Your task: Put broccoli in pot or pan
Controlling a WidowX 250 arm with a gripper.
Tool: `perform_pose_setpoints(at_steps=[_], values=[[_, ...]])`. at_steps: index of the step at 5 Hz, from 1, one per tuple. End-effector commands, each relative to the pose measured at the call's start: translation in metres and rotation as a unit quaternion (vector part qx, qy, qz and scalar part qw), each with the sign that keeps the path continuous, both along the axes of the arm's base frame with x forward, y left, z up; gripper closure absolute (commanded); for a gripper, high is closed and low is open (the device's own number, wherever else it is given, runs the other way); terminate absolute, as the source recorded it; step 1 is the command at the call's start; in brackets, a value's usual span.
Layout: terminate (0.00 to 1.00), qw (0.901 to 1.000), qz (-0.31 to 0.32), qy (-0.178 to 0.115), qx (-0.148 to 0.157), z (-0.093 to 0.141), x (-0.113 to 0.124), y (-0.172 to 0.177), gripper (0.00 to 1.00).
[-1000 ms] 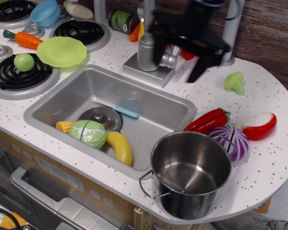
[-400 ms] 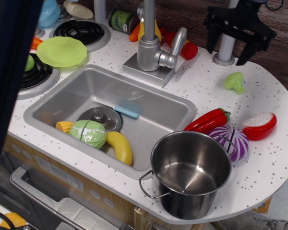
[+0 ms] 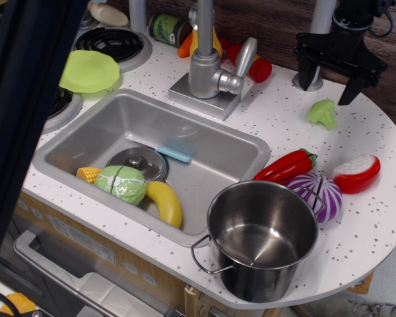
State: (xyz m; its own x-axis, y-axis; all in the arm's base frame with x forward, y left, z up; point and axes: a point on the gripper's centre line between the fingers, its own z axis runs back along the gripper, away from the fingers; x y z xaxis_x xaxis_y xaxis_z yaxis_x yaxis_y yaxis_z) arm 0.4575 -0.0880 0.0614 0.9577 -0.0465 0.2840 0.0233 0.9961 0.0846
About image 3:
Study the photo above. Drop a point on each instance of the purple toy onion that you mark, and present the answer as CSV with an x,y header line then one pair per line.
x,y
321,194

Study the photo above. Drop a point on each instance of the red toy ketchup bottle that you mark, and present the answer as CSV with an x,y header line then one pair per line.
x,y
260,69

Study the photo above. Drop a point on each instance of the light blue toy piece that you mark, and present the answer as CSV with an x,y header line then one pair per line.
x,y
173,154

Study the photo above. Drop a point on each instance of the grey support pole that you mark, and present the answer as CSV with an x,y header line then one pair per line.
x,y
321,23
137,13

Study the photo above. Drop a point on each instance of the silver toy sink basin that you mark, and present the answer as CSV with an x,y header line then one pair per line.
x,y
219,156

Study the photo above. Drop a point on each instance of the grey support pole left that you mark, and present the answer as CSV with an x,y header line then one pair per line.
x,y
137,13

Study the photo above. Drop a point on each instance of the yellow toy corn cob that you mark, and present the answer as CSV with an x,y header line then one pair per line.
x,y
88,174

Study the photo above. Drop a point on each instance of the red toy chili pepper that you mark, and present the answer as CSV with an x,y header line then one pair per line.
x,y
288,167

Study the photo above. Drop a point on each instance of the grey sneaker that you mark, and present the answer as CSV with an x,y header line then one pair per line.
x,y
345,304

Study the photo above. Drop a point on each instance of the yellow toy banana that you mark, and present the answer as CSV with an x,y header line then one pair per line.
x,y
168,204

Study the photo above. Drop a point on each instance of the yellow object with black cable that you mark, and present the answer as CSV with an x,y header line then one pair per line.
x,y
18,301

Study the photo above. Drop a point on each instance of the yellow toy pear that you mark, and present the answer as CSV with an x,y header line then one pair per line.
x,y
194,44

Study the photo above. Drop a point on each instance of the toy oven door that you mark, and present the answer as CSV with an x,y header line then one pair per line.
x,y
86,269

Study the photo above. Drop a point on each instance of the steel pot lid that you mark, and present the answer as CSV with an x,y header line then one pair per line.
x,y
150,163

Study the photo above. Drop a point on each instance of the red white toy radish slice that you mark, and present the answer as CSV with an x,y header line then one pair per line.
x,y
358,174

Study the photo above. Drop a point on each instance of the cream toy bottle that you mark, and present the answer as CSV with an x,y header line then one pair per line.
x,y
107,14

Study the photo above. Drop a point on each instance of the stainless steel pot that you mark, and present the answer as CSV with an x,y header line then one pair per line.
x,y
260,233

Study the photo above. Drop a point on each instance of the small orange toy carrot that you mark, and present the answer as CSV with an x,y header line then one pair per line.
x,y
184,49

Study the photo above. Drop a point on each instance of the green toy food can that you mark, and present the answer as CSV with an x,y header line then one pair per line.
x,y
169,29

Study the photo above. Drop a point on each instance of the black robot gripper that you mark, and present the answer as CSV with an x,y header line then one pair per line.
x,y
342,50

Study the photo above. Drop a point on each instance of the silver toy faucet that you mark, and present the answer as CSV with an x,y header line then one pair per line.
x,y
208,88

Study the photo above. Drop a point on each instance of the grey support pole right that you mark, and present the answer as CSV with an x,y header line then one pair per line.
x,y
321,23

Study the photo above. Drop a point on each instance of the light green toy plate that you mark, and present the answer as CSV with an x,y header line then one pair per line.
x,y
89,72

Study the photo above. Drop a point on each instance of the front left stove burner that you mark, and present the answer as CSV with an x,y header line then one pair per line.
x,y
65,107

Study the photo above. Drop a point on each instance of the green toy cabbage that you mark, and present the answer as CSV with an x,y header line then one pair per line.
x,y
124,182

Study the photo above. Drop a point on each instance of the green toy broccoli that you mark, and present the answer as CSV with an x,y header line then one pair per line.
x,y
322,112

